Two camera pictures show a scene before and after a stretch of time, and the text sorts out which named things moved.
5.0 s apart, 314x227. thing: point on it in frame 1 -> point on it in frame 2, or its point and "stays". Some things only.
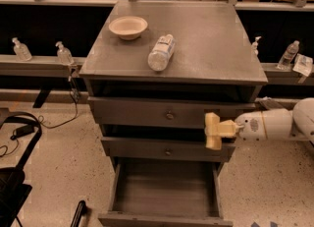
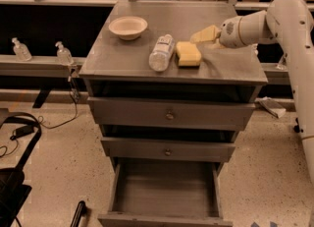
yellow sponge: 213,140 -> 188,54
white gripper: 249,126 -> 230,33
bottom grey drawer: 165,194 stays
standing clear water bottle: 287,57 stays
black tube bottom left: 80,210 stays
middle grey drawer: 164,149 stays
